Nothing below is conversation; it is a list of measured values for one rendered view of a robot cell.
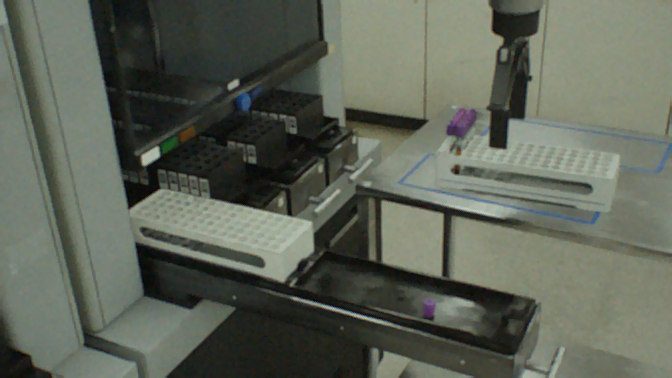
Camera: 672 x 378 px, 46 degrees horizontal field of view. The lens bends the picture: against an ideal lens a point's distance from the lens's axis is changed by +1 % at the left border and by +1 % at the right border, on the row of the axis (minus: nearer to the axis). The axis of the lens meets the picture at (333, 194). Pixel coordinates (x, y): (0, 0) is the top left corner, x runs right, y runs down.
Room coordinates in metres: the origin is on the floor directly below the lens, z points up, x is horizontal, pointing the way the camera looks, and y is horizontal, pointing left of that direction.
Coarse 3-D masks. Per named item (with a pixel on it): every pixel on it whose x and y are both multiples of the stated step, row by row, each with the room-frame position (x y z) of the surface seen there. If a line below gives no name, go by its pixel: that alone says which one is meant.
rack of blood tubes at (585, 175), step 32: (448, 160) 1.23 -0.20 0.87; (480, 160) 1.20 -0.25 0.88; (512, 160) 1.20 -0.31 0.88; (544, 160) 1.19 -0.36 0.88; (576, 160) 1.18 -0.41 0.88; (608, 160) 1.19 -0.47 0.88; (512, 192) 1.18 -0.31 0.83; (544, 192) 1.15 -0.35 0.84; (576, 192) 1.18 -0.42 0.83; (608, 192) 1.11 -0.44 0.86
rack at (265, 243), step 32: (160, 192) 1.17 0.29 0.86; (160, 224) 1.06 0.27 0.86; (192, 224) 1.06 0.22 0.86; (224, 224) 1.05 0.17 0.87; (256, 224) 1.05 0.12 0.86; (288, 224) 1.04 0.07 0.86; (192, 256) 1.04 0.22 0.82; (224, 256) 1.05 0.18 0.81; (256, 256) 1.05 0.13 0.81; (288, 256) 0.98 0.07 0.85
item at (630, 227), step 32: (480, 128) 1.49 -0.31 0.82; (512, 128) 1.48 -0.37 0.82; (544, 128) 1.47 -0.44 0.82; (576, 128) 1.46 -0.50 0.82; (608, 128) 1.45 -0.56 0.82; (384, 160) 1.35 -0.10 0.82; (416, 160) 1.35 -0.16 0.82; (640, 160) 1.30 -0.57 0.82; (384, 192) 1.22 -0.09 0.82; (416, 192) 1.21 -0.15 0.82; (448, 192) 1.21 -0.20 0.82; (480, 192) 1.20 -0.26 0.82; (640, 192) 1.18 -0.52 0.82; (448, 224) 1.61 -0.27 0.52; (512, 224) 1.10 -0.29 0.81; (544, 224) 1.08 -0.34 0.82; (576, 224) 1.08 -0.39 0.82; (608, 224) 1.07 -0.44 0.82; (640, 224) 1.07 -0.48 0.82; (448, 256) 1.61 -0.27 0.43; (640, 256) 1.00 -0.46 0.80; (544, 352) 1.42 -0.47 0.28; (576, 352) 1.41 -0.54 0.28; (608, 352) 1.41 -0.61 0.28
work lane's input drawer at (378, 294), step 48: (192, 288) 1.02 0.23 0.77; (240, 288) 0.98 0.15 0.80; (288, 288) 0.95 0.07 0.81; (336, 288) 0.95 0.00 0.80; (384, 288) 0.95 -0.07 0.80; (432, 288) 0.94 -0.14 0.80; (480, 288) 0.92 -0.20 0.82; (336, 336) 0.90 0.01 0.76; (384, 336) 0.86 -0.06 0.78; (432, 336) 0.83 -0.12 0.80; (480, 336) 0.81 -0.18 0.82; (528, 336) 0.83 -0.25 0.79
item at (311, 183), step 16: (304, 160) 1.38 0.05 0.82; (320, 160) 1.40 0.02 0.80; (272, 176) 1.32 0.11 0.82; (288, 176) 1.31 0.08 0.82; (304, 176) 1.33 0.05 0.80; (320, 176) 1.39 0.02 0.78; (288, 192) 1.29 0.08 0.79; (304, 192) 1.33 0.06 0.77; (320, 192) 1.38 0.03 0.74; (336, 192) 1.36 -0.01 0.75; (288, 208) 1.29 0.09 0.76; (304, 208) 1.32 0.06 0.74; (320, 208) 1.30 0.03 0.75
